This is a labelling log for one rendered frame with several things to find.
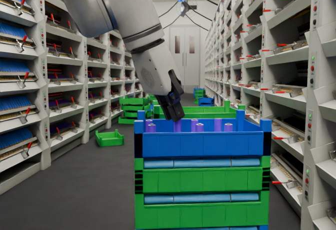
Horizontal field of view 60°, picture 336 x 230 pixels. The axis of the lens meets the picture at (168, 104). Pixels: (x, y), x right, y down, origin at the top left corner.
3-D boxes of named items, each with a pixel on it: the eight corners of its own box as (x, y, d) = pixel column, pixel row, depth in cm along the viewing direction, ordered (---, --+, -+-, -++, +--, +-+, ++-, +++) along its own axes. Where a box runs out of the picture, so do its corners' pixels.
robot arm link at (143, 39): (114, 40, 61) (120, 54, 62) (134, 36, 53) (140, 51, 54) (146, 26, 65) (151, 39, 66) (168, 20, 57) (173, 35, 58)
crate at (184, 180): (134, 194, 63) (134, 158, 62) (138, 165, 83) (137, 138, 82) (269, 191, 65) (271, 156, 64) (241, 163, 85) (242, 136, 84)
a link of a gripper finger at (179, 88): (156, 62, 59) (154, 80, 63) (181, 85, 56) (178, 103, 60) (160, 59, 60) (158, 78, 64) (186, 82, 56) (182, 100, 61)
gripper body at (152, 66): (119, 49, 62) (139, 96, 66) (142, 45, 54) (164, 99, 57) (147, 36, 65) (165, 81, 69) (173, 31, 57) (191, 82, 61)
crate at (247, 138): (134, 158, 62) (133, 121, 61) (137, 138, 82) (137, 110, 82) (271, 156, 64) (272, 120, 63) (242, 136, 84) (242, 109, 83)
